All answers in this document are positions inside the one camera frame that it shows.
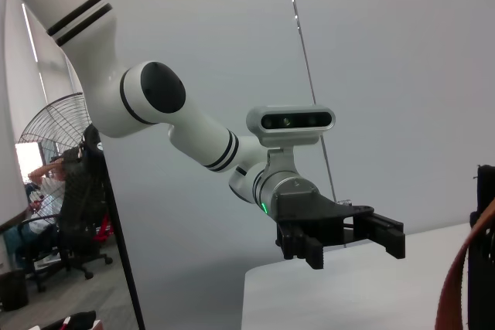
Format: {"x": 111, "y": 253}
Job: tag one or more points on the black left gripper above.
{"x": 305, "y": 206}

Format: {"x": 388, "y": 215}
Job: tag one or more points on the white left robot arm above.
{"x": 170, "y": 121}

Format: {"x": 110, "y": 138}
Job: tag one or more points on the black partition edge pole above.
{"x": 123, "y": 252}

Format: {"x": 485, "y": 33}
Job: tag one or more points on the black office chair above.
{"x": 79, "y": 198}

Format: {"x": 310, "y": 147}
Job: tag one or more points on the black red object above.
{"x": 81, "y": 320}

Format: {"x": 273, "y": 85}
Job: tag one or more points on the seated person striped shirt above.
{"x": 46, "y": 202}

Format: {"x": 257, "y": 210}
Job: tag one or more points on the black trash bin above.
{"x": 13, "y": 291}

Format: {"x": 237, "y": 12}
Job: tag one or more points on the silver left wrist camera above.
{"x": 290, "y": 129}

